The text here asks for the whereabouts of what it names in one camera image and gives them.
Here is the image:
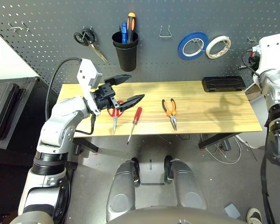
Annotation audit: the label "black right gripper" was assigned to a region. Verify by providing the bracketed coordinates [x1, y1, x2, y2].
[247, 50, 261, 70]

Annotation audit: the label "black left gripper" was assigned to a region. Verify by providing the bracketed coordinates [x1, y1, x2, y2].
[92, 74, 145, 112]

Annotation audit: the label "red handled screwdriver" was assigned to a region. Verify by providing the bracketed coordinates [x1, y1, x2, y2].
[126, 106, 143, 145]

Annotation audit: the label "red handled scissors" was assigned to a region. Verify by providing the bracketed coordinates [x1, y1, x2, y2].
[106, 100, 126, 135]

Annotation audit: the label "orange black needle-nose pliers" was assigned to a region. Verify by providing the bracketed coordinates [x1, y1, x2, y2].
[161, 98, 178, 132]

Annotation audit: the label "dark grey pegboard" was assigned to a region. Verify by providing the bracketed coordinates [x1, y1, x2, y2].
[0, 0, 280, 94]

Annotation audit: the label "black plastic cup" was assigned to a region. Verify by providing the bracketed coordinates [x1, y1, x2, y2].
[111, 31, 139, 72]

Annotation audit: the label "black flat tool case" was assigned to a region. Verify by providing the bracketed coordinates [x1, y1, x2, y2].
[202, 75, 245, 93]

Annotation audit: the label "white tape roll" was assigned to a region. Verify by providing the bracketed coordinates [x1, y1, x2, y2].
[205, 35, 232, 59]

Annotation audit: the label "black metal table leg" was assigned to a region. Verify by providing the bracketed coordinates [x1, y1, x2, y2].
[198, 133, 242, 149]
[74, 137, 99, 154]

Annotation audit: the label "blue tape roll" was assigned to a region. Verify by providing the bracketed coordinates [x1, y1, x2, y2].
[177, 32, 210, 61]

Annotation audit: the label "black power adapter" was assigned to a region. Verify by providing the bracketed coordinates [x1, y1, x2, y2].
[220, 140, 231, 152]

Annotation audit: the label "black cabinet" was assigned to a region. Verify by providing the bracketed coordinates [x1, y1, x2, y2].
[0, 77, 61, 178]

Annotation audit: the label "silver left robot leg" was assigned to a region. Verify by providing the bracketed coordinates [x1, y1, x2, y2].
[106, 157, 141, 222]

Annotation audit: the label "silver robot leg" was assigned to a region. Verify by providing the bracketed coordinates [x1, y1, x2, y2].
[164, 155, 207, 210]
[106, 157, 141, 222]

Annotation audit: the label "silver right robot leg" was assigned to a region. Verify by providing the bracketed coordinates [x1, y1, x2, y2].
[164, 155, 207, 210]

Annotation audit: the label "black hard carrying case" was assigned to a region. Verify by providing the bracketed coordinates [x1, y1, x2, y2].
[0, 81, 21, 140]

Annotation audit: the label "double prong metal hook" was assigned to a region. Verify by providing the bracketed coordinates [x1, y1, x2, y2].
[7, 21, 30, 33]

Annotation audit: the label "grey robot torso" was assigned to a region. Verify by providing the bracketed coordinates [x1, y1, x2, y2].
[106, 206, 248, 224]

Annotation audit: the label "small grey floor box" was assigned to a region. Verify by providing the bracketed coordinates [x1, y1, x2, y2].
[224, 203, 241, 219]

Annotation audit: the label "black white sneaker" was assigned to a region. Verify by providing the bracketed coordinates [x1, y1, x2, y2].
[246, 207, 263, 224]

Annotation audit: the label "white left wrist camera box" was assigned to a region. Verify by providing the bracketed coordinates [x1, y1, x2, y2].
[76, 58, 103, 117]

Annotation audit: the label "black handled scissors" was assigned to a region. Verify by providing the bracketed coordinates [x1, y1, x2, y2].
[73, 27, 109, 63]

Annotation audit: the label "blue handled screwdriver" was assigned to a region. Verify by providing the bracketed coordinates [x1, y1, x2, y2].
[120, 22, 128, 44]

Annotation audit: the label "wire loop pegboard hook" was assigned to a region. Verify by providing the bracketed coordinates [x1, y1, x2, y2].
[159, 25, 173, 38]

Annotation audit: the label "white floor cables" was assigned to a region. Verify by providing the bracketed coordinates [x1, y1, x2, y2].
[205, 136, 242, 164]

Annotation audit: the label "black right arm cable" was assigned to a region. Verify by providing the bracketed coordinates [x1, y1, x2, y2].
[238, 50, 277, 224]

